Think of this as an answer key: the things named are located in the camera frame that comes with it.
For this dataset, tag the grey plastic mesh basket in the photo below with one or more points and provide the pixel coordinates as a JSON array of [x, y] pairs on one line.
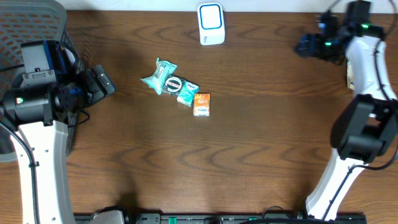
[[35, 46]]

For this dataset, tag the teal snack packet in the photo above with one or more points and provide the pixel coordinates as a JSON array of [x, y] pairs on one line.
[[157, 80]]

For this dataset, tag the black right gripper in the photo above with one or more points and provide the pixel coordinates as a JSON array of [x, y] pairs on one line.
[[311, 46]]

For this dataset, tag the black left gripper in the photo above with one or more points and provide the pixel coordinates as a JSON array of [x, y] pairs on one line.
[[94, 86]]

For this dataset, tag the small teal tissue pack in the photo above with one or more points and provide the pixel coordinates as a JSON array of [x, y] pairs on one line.
[[187, 93]]

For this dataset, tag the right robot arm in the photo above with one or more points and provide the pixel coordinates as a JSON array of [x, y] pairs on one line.
[[368, 125]]

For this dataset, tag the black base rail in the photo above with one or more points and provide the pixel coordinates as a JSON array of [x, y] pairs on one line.
[[271, 218]]

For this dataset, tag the white barcode scanner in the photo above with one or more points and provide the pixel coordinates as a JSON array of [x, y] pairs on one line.
[[211, 23]]

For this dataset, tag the orange small snack packet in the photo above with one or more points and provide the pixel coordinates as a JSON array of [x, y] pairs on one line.
[[201, 104]]

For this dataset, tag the large white snack bag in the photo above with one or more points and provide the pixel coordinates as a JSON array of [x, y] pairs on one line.
[[349, 76]]

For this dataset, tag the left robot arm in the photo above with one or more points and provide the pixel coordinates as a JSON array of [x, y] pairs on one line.
[[38, 110]]

